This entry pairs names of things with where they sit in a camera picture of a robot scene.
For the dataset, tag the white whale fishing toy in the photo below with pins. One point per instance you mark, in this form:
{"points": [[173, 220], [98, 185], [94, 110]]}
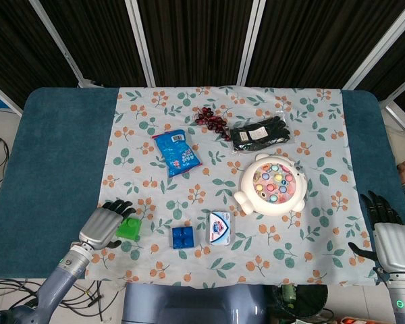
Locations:
{"points": [[273, 184]]}

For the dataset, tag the green device under table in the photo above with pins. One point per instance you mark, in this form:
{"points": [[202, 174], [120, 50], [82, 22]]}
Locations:
{"points": [[288, 293]]}

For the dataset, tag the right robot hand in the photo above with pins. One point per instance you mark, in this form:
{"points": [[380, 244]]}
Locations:
{"points": [[389, 241]]}

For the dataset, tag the teal table cover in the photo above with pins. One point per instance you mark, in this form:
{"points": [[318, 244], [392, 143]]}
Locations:
{"points": [[54, 162]]}

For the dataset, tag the blue toy building block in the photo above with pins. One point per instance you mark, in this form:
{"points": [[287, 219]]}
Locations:
{"points": [[182, 237]]}

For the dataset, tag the green toy building block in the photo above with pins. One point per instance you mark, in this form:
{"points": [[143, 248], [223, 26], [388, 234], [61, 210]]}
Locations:
{"points": [[130, 229]]}

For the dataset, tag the floral tablecloth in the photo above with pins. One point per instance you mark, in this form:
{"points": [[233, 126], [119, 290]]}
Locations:
{"points": [[222, 189]]}

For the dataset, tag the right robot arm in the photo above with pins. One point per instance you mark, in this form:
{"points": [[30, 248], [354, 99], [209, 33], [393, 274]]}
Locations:
{"points": [[401, 297]]}

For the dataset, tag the black folding screen panels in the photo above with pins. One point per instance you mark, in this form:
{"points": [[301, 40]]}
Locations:
{"points": [[202, 40]]}

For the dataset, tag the white blue soap box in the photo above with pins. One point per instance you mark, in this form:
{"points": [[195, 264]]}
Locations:
{"points": [[220, 229]]}

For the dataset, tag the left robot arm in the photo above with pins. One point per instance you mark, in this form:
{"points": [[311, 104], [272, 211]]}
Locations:
{"points": [[44, 287]]}

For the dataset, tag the grey blue robot torso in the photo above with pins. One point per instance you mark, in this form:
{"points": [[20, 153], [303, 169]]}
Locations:
{"points": [[192, 303]]}

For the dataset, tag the blue snack bag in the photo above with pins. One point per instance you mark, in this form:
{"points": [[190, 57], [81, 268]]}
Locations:
{"points": [[177, 153]]}

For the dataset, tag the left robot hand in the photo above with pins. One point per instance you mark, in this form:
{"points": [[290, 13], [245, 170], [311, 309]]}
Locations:
{"points": [[99, 224]]}

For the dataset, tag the black gloves in plastic bag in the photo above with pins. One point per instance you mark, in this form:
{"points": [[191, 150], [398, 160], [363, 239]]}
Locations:
{"points": [[261, 135]]}

